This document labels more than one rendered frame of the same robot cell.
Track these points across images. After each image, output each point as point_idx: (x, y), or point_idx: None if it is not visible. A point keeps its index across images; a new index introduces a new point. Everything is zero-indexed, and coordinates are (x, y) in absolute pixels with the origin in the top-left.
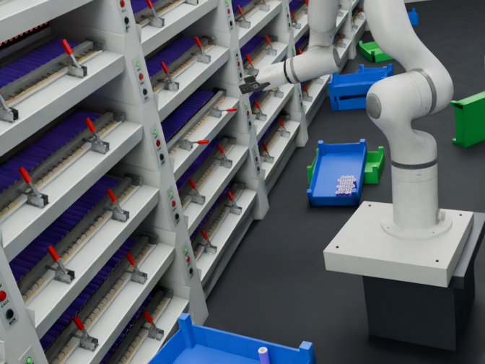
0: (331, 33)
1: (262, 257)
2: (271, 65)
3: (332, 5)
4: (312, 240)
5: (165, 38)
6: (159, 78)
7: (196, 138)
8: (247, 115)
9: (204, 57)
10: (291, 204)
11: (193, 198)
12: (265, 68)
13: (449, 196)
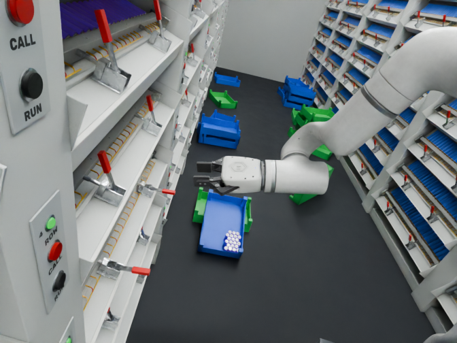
0: (321, 145)
1: (158, 329)
2: (237, 158)
3: (379, 131)
4: (207, 305)
5: (122, 113)
6: (87, 171)
7: (124, 243)
8: (168, 176)
9: (154, 126)
10: (179, 246)
11: (103, 322)
12: (231, 161)
13: (305, 259)
